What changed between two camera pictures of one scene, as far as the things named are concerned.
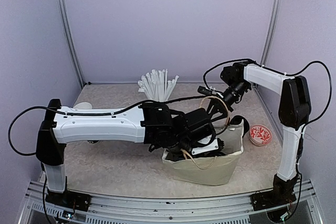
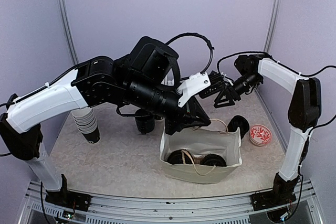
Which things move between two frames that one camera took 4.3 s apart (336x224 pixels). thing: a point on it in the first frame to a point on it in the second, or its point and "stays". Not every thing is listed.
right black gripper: (219, 106) to (231, 93)
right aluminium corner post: (273, 18) stays
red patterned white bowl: (260, 135) stays
